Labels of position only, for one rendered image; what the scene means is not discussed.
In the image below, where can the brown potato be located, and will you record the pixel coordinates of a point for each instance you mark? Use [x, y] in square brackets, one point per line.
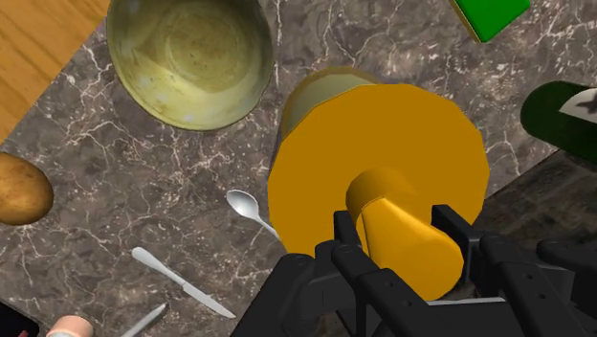
[21, 189]

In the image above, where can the green box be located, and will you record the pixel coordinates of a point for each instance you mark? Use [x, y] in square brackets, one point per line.
[489, 16]

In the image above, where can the pink cylinder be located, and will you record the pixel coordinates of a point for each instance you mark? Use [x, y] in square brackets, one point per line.
[70, 326]

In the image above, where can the olive green bowl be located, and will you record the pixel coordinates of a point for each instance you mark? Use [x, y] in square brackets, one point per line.
[191, 60]

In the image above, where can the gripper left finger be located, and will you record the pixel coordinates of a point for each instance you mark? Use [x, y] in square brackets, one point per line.
[322, 289]

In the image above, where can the silver knife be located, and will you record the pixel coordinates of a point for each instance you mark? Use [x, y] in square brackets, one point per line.
[177, 280]

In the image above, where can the silver spoon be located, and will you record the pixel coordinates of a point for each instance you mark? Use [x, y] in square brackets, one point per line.
[245, 205]

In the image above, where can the dark green bottle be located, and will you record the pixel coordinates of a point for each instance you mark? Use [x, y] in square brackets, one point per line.
[550, 121]

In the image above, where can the black phone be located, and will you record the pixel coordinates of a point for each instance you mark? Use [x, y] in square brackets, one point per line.
[14, 322]

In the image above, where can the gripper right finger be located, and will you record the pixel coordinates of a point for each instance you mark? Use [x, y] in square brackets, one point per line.
[517, 275]

